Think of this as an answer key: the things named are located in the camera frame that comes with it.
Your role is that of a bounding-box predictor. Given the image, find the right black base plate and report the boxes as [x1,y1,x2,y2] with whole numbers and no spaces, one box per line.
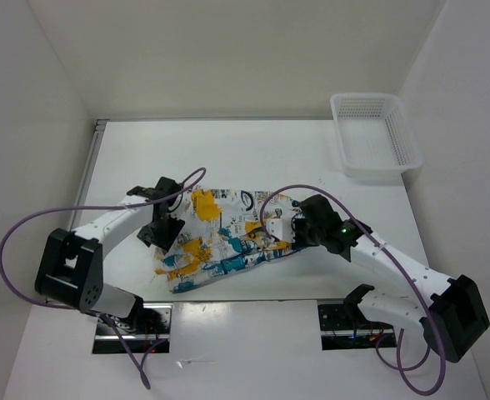
[317,299,397,350]

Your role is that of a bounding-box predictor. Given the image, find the white plastic mesh basket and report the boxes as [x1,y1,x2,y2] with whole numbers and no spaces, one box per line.
[330,92,423,180]

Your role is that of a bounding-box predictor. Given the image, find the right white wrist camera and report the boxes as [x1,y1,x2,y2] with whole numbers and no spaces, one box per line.
[266,218,295,243]

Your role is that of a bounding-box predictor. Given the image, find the aluminium table edge rail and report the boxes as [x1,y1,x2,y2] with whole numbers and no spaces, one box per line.
[61,119,108,207]

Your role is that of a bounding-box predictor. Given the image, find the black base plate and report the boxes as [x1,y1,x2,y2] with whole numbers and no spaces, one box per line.
[92,303,173,355]
[317,299,397,350]

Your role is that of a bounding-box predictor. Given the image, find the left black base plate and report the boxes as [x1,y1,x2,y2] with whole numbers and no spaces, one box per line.
[92,303,173,355]

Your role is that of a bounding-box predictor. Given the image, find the colourful printed shorts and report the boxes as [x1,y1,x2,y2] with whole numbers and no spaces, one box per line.
[153,185,302,294]

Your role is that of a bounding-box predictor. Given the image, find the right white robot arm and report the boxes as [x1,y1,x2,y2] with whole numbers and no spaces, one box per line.
[292,194,490,363]

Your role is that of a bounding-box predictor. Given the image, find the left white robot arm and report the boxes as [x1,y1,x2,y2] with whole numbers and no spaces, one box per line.
[34,177,185,333]

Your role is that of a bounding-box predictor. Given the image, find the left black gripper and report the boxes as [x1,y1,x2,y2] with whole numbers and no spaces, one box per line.
[136,212,184,254]

